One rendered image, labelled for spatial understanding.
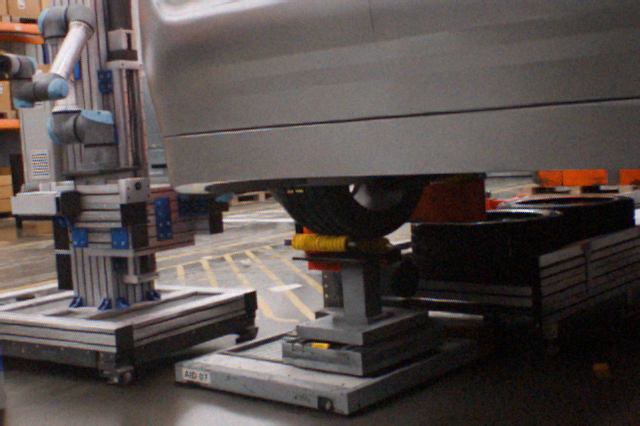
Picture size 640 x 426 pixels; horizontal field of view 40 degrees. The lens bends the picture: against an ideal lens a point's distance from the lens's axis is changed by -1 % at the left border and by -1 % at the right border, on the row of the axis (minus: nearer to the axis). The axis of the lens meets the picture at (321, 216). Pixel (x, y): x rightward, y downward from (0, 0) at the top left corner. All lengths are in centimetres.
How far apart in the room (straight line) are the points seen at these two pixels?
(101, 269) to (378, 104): 227
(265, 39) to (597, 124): 73
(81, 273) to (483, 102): 260
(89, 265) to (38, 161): 50
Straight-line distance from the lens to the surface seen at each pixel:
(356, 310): 320
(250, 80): 198
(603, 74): 155
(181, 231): 384
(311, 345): 316
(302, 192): 296
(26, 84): 344
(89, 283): 393
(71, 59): 347
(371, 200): 329
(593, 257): 387
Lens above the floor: 87
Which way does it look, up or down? 5 degrees down
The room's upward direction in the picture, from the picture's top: 4 degrees counter-clockwise
